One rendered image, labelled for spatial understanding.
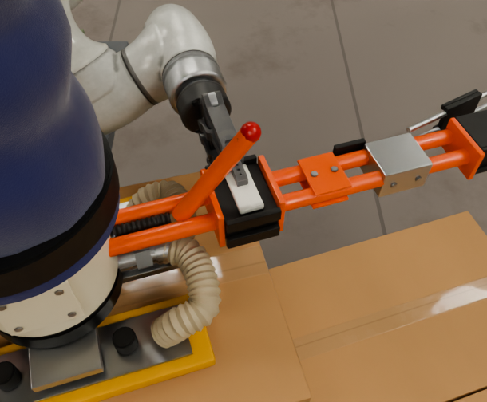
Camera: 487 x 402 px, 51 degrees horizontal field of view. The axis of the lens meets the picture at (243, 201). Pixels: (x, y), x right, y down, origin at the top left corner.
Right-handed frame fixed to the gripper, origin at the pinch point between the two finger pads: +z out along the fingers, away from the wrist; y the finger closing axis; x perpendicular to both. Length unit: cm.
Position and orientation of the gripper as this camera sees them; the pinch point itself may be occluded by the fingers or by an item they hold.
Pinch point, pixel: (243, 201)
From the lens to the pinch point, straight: 64.5
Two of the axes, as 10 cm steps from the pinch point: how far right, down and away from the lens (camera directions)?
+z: 3.1, 7.5, -5.9
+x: -9.5, 2.5, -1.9
